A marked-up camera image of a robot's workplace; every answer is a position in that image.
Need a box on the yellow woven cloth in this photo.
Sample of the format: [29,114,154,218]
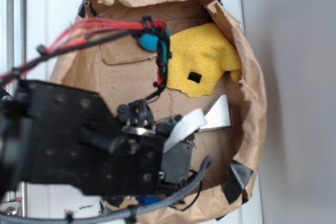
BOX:
[167,23,242,98]

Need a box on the red and black wire bundle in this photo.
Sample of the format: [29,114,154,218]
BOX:
[0,16,173,104]

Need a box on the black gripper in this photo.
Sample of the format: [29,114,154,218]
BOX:
[18,81,191,197]

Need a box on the crumpled brown paper bag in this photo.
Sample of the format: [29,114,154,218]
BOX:
[49,0,268,224]

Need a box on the aluminium frame rail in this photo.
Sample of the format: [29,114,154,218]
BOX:
[1,0,27,217]

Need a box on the blue textured ball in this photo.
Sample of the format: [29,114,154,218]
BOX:
[138,33,160,52]

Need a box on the grey braided cable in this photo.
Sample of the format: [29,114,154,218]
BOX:
[0,155,213,224]

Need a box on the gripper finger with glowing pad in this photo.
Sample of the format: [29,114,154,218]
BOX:
[163,108,207,153]

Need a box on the silver metal wedge block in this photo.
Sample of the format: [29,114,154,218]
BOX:
[199,94,232,132]

